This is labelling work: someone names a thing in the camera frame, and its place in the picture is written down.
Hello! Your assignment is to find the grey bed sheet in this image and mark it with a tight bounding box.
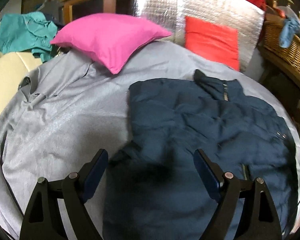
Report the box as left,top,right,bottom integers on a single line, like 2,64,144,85
0,41,300,240

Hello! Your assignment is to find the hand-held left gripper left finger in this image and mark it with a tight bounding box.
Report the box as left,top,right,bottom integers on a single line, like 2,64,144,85
19,149,109,240

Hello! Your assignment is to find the red-orange pillow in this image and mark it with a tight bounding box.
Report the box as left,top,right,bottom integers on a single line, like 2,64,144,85
184,16,240,72

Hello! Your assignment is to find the silver foil insulation mat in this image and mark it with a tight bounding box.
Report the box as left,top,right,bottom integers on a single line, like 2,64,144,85
134,0,265,72

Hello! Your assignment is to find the light blue cloth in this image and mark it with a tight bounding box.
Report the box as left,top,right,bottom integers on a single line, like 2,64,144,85
279,16,300,48

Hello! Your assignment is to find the navy puffer jacket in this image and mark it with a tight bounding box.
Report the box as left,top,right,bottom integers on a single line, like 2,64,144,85
102,69,299,240

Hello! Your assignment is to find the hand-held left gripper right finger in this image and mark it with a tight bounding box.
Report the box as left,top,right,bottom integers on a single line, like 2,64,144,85
193,149,283,240

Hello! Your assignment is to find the wicker basket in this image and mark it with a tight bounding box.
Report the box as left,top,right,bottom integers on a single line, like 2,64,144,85
262,20,300,74

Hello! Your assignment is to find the wooden table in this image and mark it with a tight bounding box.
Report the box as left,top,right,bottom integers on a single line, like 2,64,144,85
257,46,300,140

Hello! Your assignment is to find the pink pillow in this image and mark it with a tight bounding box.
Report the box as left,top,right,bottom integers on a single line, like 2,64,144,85
50,13,172,75

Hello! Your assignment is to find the cream sofa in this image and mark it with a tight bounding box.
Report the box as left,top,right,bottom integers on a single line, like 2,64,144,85
0,22,53,128

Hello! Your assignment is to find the teal garment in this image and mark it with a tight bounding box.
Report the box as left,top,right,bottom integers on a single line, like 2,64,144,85
0,11,59,63

